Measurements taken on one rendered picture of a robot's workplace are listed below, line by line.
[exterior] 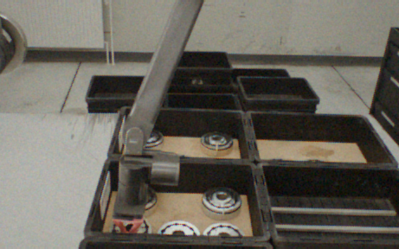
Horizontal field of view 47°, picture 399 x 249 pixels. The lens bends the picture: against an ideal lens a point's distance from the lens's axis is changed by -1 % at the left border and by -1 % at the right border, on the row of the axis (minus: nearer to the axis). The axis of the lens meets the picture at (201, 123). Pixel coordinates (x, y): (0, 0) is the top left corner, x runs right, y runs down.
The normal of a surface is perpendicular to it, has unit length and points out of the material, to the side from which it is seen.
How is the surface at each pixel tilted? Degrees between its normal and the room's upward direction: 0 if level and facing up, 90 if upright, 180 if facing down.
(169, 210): 0
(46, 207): 0
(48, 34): 90
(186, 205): 0
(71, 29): 90
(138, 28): 90
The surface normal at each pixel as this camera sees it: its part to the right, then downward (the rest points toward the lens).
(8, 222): 0.05, -0.87
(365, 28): 0.08, 0.49
